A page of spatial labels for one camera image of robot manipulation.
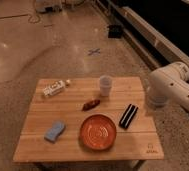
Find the dark red snack packet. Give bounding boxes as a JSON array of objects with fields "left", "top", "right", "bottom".
[{"left": 82, "top": 99, "right": 100, "bottom": 111}]

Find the black and white case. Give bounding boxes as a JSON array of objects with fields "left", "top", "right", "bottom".
[{"left": 119, "top": 104, "right": 138, "bottom": 129}]

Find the black box on floor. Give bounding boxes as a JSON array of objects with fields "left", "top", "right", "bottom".
[{"left": 108, "top": 25, "right": 123, "bottom": 38}]

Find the cable on floor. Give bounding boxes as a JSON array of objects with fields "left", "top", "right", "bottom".
[{"left": 27, "top": 0, "right": 42, "bottom": 25}]

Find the blue sponge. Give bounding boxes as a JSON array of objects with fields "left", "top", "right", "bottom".
[{"left": 44, "top": 121, "right": 66, "bottom": 143}]

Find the wooden folding table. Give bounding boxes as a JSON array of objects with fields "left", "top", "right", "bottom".
[{"left": 13, "top": 77, "right": 164, "bottom": 163}]

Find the orange ceramic plate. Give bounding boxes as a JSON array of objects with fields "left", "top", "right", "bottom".
[{"left": 79, "top": 114, "right": 117, "bottom": 151}]

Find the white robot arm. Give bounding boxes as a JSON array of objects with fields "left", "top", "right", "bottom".
[{"left": 146, "top": 62, "right": 189, "bottom": 111}]

